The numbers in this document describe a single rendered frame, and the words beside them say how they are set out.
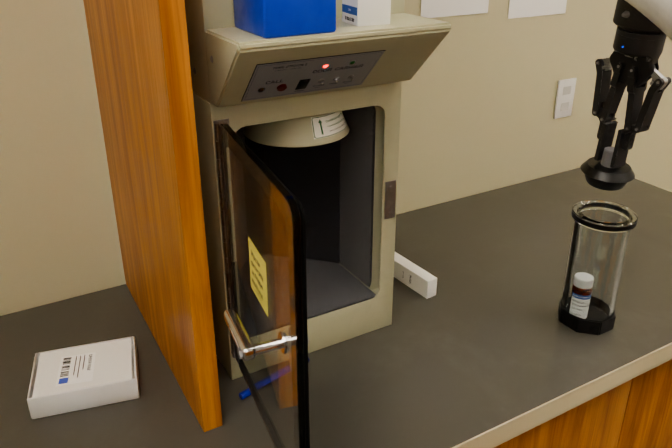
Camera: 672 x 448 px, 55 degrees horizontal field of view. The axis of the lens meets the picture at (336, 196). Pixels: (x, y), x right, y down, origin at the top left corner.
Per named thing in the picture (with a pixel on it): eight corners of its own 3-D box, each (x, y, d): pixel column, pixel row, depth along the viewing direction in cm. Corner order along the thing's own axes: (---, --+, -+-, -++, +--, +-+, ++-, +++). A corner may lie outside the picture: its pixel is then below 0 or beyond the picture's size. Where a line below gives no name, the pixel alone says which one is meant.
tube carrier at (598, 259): (544, 308, 124) (559, 207, 116) (582, 293, 129) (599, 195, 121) (590, 337, 116) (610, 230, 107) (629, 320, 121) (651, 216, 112)
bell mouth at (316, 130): (227, 124, 111) (225, 93, 109) (318, 110, 119) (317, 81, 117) (270, 155, 97) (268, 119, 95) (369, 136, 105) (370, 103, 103)
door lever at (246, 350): (263, 314, 81) (262, 296, 80) (288, 358, 73) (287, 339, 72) (221, 324, 79) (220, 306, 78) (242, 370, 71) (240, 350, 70)
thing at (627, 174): (566, 177, 118) (573, 144, 115) (601, 167, 122) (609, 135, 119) (607, 199, 111) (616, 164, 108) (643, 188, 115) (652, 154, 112)
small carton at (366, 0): (341, 21, 91) (342, -24, 88) (373, 19, 92) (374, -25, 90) (357, 26, 86) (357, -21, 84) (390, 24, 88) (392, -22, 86)
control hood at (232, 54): (208, 104, 88) (202, 29, 84) (403, 77, 103) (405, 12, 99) (240, 125, 79) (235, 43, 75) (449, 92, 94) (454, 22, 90)
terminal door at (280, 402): (240, 358, 104) (223, 119, 88) (307, 504, 78) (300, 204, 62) (236, 360, 104) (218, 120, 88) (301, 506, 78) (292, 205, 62)
